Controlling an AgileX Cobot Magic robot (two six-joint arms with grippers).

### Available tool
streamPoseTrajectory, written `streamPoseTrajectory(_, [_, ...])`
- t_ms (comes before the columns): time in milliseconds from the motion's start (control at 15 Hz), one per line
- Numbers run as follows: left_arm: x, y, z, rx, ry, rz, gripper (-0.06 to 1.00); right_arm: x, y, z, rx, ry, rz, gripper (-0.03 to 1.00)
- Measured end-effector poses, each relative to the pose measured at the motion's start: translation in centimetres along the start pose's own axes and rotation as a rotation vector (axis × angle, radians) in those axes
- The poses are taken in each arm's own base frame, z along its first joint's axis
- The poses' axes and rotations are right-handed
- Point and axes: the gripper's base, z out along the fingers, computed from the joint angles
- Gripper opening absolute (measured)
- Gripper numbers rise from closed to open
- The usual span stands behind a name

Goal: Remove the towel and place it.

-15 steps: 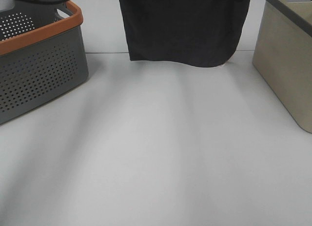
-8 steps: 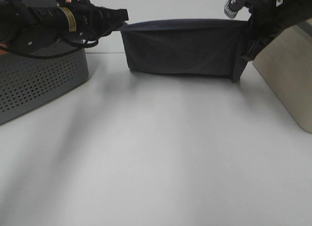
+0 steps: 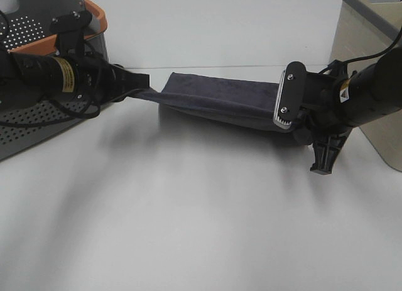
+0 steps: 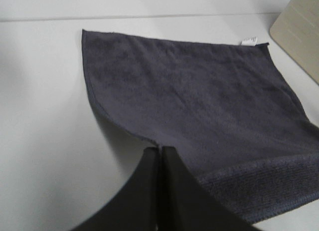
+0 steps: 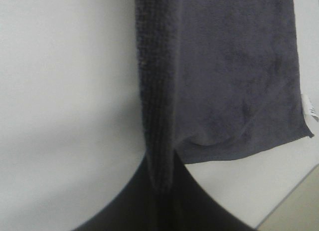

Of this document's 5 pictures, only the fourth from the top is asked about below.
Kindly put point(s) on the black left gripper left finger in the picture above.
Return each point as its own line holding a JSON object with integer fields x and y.
{"x": 134, "y": 207}

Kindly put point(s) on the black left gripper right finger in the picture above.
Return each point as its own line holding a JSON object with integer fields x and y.
{"x": 185, "y": 206}

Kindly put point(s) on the dark grey towel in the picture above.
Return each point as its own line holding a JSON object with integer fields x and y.
{"x": 234, "y": 120}

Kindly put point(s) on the beige bin grey rim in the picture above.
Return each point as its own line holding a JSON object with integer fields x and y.
{"x": 296, "y": 31}

